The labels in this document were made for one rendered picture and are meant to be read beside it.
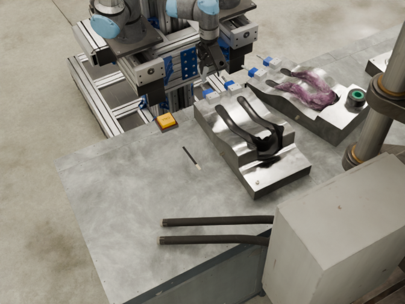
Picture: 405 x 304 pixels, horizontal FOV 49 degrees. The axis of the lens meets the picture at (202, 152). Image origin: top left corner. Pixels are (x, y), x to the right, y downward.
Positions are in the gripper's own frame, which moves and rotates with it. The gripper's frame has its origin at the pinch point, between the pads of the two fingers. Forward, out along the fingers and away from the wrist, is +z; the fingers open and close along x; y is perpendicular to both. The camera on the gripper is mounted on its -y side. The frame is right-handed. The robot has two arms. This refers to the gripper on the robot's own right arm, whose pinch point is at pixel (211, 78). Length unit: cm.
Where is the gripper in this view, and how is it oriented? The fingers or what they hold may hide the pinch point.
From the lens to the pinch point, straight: 183.4
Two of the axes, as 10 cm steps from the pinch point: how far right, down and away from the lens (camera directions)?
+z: 0.2, 6.3, 7.8
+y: -4.7, -6.8, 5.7
